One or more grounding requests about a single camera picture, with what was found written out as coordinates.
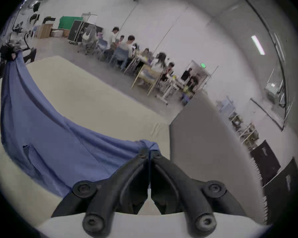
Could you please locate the brown carton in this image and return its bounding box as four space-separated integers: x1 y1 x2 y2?
37 24 52 39

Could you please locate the green screen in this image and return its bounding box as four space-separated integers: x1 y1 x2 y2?
58 16 84 31

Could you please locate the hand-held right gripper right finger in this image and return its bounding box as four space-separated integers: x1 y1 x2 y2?
150 150 249 237

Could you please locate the row of tables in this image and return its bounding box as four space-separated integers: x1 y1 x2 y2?
124 54 189 106

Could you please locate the grey office chair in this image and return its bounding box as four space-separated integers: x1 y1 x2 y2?
78 24 98 56

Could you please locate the black board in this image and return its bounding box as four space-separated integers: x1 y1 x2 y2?
249 140 281 187
263 158 298 225

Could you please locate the blue shirt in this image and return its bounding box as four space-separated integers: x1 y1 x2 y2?
0 52 161 198

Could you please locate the black flight case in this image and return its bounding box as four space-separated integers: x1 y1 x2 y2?
67 20 84 44

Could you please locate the metal shelf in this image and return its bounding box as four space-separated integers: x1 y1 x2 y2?
217 97 260 148

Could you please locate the bed with beige sheet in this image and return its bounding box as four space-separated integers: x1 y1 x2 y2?
0 56 171 232

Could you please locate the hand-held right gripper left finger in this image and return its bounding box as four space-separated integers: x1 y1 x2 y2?
51 148 150 238

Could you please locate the group of people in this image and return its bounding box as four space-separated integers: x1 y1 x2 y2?
107 27 176 84

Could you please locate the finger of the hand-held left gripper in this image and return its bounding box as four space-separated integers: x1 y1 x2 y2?
0 45 18 61

